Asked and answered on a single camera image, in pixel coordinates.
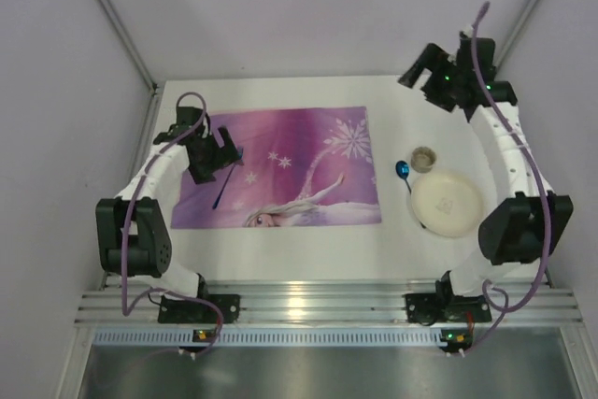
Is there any blue metal fork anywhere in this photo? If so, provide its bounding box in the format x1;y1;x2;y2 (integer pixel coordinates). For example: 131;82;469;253
211;146;244;210

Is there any small beige cup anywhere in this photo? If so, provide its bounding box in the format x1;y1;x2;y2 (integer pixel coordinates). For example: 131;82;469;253
410;147;437;174

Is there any purple printed placemat cloth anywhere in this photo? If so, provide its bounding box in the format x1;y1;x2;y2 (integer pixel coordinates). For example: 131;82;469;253
171;107;382;230

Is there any blue metal spoon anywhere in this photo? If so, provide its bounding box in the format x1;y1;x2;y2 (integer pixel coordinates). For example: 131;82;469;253
395;160;412;193

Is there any cream round plate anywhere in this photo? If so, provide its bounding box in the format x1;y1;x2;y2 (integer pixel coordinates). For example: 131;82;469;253
410;169;485;238

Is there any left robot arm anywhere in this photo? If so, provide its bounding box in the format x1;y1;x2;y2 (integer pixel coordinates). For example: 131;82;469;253
95;107;241;299

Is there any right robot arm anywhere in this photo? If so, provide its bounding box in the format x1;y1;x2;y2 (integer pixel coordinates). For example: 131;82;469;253
398;32;574;296

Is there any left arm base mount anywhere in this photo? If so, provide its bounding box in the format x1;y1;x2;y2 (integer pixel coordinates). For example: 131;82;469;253
157;293;241;324

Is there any left aluminium frame post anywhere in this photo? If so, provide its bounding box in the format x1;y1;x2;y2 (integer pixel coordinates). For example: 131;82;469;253
69;0;160;92

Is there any aluminium frame post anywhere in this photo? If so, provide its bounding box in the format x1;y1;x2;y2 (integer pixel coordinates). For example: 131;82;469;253
483;0;574;87
69;0;160;92

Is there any right aluminium frame post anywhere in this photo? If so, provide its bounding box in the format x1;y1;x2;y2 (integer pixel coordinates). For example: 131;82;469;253
483;0;574;87

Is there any perforated cable duct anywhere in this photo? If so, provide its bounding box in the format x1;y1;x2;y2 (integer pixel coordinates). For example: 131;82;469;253
93;328;470;348

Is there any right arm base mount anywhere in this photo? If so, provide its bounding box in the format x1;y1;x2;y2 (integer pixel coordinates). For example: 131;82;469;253
404;292;491;326

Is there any aluminium mounting rail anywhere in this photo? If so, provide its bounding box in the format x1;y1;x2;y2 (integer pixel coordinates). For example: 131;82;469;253
75;277;583;327

